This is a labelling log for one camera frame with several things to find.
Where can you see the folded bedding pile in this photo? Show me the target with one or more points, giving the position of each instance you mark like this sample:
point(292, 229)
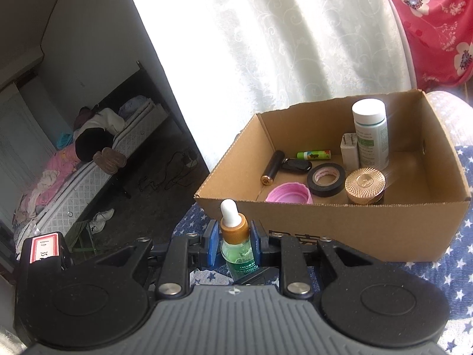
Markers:
point(136, 109)

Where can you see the pink blanket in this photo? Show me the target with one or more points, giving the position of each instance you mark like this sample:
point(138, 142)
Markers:
point(59, 162)

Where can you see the green glass dropper bottle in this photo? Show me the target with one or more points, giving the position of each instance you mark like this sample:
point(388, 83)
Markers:
point(238, 259)

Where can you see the brown cardboard box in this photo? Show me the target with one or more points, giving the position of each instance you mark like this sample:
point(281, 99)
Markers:
point(369, 225)

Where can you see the white charger plug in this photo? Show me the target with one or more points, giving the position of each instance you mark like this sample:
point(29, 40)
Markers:
point(349, 153)

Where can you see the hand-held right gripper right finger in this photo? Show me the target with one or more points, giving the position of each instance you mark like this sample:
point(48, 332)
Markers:
point(257, 246)

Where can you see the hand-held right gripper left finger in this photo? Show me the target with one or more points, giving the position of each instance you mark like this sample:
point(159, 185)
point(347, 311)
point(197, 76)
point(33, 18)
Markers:
point(212, 246)

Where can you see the white sneakers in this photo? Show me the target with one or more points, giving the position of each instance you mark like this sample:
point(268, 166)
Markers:
point(101, 220)

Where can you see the red floral cloth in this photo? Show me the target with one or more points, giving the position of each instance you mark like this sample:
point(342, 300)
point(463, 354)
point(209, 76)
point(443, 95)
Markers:
point(432, 26)

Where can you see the star-print patchwork blanket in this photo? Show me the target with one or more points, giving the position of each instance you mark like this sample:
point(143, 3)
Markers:
point(454, 266)

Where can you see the bed with white mattress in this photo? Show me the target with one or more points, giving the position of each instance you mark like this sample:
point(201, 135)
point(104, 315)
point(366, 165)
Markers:
point(85, 188)

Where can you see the black key fob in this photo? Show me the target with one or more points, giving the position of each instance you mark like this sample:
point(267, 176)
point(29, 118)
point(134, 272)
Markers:
point(297, 164)

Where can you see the black electrical tape roll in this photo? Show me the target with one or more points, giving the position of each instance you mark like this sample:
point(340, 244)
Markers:
point(314, 185)

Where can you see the white wardrobe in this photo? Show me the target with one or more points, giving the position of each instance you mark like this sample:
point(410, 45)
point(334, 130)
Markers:
point(18, 148)

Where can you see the white patterned curtain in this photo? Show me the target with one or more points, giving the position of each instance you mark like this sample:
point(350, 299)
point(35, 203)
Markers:
point(277, 44)

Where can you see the black cylindrical tube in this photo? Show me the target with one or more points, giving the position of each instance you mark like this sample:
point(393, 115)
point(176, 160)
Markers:
point(272, 168)

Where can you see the gold-lidded dark jar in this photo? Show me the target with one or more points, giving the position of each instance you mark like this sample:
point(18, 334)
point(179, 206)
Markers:
point(366, 186)

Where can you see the pink plastic lid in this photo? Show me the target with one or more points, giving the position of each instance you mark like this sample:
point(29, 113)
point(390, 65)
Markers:
point(277, 194)

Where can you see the green lip balm stick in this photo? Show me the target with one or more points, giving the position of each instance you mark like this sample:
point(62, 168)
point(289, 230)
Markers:
point(314, 154)

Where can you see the white-capped pill bottle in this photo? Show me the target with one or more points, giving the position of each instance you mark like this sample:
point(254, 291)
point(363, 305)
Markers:
point(373, 140)

